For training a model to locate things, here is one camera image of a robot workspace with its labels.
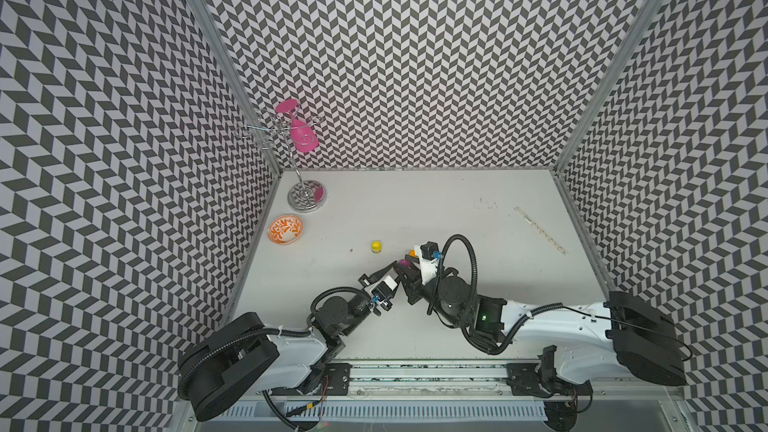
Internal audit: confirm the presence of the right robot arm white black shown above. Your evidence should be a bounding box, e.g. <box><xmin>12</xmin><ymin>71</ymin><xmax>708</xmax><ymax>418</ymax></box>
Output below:
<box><xmin>394</xmin><ymin>260</ymin><xmax>693</xmax><ymax>395</ymax></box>

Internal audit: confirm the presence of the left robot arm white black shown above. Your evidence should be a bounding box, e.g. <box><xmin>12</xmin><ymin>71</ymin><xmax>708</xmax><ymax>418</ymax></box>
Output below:
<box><xmin>177</xmin><ymin>261</ymin><xmax>399</xmax><ymax>422</ymax></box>

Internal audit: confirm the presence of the orange patterned ceramic bowl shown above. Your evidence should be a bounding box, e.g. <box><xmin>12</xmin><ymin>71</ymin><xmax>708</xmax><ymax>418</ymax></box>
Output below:
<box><xmin>267</xmin><ymin>214</ymin><xmax>304</xmax><ymax>245</ymax></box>

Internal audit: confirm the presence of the chrome glass holder stand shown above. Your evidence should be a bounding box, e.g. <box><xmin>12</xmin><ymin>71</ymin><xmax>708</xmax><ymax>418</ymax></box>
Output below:
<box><xmin>244</xmin><ymin>119</ymin><xmax>327</xmax><ymax>213</ymax></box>

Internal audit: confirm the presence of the clear plastic ruler strip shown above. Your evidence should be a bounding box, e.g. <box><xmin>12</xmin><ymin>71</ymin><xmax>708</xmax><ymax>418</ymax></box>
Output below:
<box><xmin>514</xmin><ymin>207</ymin><xmax>568</xmax><ymax>255</ymax></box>

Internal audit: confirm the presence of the pink plastic wine glass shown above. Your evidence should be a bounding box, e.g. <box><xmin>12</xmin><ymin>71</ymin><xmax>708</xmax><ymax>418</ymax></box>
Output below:
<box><xmin>275</xmin><ymin>99</ymin><xmax>319</xmax><ymax>154</ymax></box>

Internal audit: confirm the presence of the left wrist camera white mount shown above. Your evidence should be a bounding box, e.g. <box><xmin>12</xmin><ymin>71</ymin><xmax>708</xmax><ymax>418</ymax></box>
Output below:
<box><xmin>358</xmin><ymin>274</ymin><xmax>399</xmax><ymax>315</ymax></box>

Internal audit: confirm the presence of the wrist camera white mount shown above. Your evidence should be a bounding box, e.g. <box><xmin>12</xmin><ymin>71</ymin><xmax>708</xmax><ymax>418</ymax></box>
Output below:
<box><xmin>414</xmin><ymin>241</ymin><xmax>441</xmax><ymax>285</ymax></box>
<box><xmin>358</xmin><ymin>274</ymin><xmax>399</xmax><ymax>315</ymax></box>

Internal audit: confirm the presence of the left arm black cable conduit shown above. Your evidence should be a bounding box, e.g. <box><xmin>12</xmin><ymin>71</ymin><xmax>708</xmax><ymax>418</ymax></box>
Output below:
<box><xmin>309</xmin><ymin>286</ymin><xmax>373</xmax><ymax>319</ymax></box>

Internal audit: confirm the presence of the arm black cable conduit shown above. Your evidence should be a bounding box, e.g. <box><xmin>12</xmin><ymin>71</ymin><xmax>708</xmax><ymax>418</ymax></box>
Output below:
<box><xmin>427</xmin><ymin>233</ymin><xmax>479</xmax><ymax>316</ymax></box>
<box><xmin>309</xmin><ymin>286</ymin><xmax>373</xmax><ymax>319</ymax></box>

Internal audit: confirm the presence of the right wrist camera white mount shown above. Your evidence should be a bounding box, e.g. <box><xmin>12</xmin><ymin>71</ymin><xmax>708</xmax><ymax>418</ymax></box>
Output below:
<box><xmin>414</xmin><ymin>241</ymin><xmax>441</xmax><ymax>285</ymax></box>

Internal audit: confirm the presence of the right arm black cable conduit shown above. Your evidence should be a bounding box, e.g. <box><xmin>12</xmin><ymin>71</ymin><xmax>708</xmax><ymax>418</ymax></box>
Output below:
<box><xmin>427</xmin><ymin>233</ymin><xmax>479</xmax><ymax>316</ymax></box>

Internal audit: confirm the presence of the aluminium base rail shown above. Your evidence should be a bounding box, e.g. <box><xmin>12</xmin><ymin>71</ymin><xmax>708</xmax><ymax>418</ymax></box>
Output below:
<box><xmin>179</xmin><ymin>358</ymin><xmax>685</xmax><ymax>403</ymax></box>

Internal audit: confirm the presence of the aluminium corner post left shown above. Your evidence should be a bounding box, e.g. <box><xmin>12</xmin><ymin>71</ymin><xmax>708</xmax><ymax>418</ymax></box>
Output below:
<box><xmin>186</xmin><ymin>0</ymin><xmax>282</xmax><ymax>175</ymax></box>

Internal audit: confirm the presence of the aluminium corner post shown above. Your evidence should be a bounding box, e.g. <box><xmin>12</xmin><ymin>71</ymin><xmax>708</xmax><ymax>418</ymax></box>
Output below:
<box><xmin>553</xmin><ymin>0</ymin><xmax>665</xmax><ymax>174</ymax></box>
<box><xmin>186</xmin><ymin>0</ymin><xmax>282</xmax><ymax>175</ymax></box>

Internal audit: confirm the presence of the aluminium corner post right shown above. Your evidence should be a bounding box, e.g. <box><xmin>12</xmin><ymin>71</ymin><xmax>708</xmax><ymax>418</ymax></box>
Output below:
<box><xmin>553</xmin><ymin>0</ymin><xmax>665</xmax><ymax>174</ymax></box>

